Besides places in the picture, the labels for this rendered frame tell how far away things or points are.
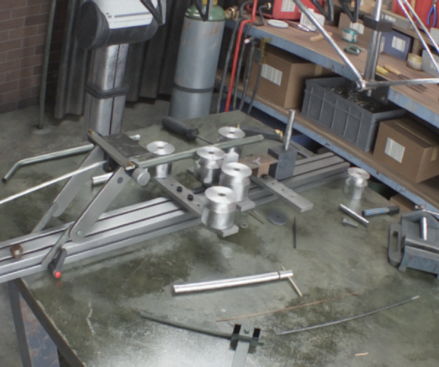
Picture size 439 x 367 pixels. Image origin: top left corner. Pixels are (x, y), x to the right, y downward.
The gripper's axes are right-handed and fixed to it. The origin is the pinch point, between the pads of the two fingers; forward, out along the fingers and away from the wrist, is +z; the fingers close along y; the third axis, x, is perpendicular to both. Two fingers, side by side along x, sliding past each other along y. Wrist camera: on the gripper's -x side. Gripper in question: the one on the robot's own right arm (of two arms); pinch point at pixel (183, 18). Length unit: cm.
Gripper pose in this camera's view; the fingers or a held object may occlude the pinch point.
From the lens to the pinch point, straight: 101.7
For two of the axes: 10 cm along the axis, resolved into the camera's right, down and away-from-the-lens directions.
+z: 1.9, 9.7, 1.1
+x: -6.4, 0.4, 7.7
